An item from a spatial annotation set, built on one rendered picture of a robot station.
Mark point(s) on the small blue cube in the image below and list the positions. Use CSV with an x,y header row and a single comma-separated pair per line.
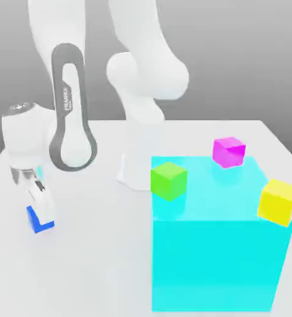
x,y
35,224

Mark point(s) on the small green cube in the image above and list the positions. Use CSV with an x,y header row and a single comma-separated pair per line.
x,y
168,181

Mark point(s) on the large cyan box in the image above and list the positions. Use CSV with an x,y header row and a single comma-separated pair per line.
x,y
217,260

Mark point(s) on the small yellow cube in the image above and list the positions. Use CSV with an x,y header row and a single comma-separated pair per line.
x,y
278,201

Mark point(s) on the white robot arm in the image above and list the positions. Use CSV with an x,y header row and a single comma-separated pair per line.
x,y
140,81

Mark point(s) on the small magenta cube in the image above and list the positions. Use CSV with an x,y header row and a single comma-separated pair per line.
x,y
228,152

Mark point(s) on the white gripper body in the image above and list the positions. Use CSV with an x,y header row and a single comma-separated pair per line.
x,y
43,200

